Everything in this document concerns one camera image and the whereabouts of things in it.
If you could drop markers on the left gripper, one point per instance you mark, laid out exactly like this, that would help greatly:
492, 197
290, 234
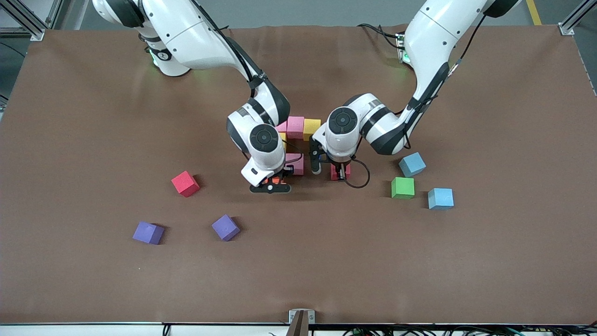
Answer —
340, 168

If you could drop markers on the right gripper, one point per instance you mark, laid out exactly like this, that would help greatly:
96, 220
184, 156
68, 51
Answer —
280, 174

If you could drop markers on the red foam cube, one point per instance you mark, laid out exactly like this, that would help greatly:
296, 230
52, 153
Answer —
185, 183
333, 173

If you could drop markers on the pink foam cube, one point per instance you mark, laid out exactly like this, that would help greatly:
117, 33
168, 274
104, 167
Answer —
282, 127
298, 169
295, 127

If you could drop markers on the orange foam cube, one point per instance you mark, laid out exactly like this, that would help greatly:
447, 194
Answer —
277, 180

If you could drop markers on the yellow foam cube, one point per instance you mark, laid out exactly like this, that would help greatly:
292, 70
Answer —
309, 125
282, 140

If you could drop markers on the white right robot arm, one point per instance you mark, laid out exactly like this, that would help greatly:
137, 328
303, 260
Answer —
196, 32

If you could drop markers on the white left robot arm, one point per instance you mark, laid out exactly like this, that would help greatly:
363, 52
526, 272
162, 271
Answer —
433, 32

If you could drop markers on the green foam cube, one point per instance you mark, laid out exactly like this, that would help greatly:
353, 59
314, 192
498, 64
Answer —
403, 187

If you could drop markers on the blue foam cube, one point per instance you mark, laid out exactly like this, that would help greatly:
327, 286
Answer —
412, 164
440, 198

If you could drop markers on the purple foam cube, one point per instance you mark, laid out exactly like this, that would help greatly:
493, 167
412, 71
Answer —
148, 232
225, 227

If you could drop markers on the brown table mat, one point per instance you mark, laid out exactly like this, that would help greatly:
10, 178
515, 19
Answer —
298, 261

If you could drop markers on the grey metal camera bracket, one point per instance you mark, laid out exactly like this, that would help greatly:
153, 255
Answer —
301, 322

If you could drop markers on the white table edge rail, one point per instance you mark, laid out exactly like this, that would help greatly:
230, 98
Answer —
93, 330

